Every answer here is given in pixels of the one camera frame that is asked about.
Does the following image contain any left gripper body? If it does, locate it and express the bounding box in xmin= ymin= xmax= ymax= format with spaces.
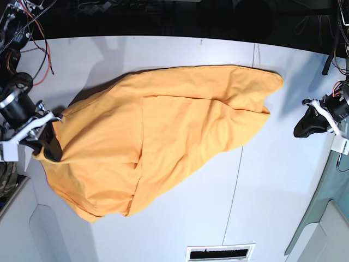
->
xmin=302 ymin=92 xmax=348 ymax=132

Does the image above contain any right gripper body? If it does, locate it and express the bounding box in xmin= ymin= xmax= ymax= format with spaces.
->
xmin=1 ymin=90 xmax=62 ymax=145

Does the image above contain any orange yellow t-shirt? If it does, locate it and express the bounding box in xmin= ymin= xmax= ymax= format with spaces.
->
xmin=34 ymin=65 xmax=283 ymax=223

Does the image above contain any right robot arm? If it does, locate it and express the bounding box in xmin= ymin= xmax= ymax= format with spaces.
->
xmin=1 ymin=1 xmax=62 ymax=163

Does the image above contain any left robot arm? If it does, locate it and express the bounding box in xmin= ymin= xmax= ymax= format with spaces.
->
xmin=293 ymin=1 xmax=348 ymax=138

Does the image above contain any camouflage fabric pile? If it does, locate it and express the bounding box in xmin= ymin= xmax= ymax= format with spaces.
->
xmin=0 ymin=162 xmax=18 ymax=198

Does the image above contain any white bin left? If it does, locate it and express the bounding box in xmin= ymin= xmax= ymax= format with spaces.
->
xmin=0 ymin=174 xmax=99 ymax=262

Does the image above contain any white bin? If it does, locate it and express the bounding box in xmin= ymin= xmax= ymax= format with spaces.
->
xmin=0 ymin=174 xmax=99 ymax=262
xmin=286 ymin=200 xmax=348 ymax=262

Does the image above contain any white bin right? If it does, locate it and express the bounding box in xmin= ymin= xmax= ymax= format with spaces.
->
xmin=286 ymin=200 xmax=348 ymax=262

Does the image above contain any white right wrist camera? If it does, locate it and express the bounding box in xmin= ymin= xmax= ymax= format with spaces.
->
xmin=1 ymin=141 xmax=19 ymax=162

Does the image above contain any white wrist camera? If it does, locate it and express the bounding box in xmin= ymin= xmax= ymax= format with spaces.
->
xmin=331 ymin=135 xmax=349 ymax=155
xmin=1 ymin=141 xmax=19 ymax=162

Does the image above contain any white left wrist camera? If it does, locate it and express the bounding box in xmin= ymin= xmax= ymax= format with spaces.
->
xmin=331 ymin=135 xmax=349 ymax=155

